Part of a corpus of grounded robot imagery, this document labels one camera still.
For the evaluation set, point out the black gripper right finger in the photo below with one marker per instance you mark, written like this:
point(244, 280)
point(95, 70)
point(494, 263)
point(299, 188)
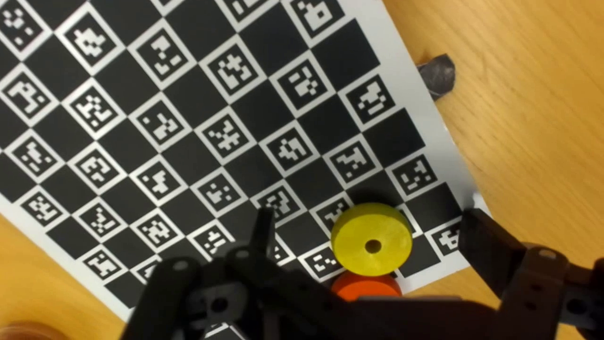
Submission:
point(492, 246)

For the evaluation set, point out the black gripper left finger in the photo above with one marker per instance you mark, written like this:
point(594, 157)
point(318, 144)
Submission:
point(265, 229)

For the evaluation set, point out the black white marker board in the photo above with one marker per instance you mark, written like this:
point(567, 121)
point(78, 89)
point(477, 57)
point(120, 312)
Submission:
point(190, 125)

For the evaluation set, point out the grey board support foot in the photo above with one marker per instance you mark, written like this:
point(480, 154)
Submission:
point(439, 74)

